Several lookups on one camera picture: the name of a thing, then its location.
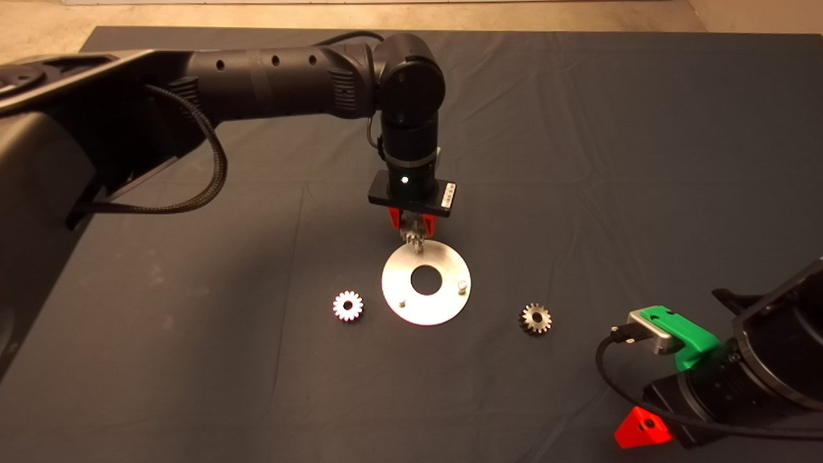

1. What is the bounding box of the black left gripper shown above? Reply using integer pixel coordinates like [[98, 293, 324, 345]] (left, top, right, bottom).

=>
[[368, 161, 457, 235]]

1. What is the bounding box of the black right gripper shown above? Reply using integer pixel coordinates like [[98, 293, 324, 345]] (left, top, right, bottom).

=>
[[614, 350, 750, 449]]

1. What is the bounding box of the steel planetary gear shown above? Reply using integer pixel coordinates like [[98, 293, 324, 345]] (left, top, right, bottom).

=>
[[520, 303, 552, 336], [332, 291, 365, 322], [400, 219, 426, 253]]

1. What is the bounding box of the round metal carrier plate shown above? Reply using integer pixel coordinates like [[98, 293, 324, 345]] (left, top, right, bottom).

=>
[[381, 241, 472, 327]]

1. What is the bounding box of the dark grey table cloth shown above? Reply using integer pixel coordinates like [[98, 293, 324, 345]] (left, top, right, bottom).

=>
[[0, 26, 823, 463]]

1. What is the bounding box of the black right camera cable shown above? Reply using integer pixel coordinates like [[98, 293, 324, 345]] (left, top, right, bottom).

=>
[[595, 325, 823, 441]]

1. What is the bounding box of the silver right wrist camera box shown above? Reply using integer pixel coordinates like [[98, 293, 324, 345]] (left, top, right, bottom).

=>
[[627, 309, 683, 356]]

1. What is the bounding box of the green right camera mount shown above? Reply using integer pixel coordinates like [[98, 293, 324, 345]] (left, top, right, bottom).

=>
[[643, 305, 721, 370]]

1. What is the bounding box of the black braided cable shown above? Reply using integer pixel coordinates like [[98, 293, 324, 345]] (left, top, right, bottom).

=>
[[68, 84, 229, 216]]

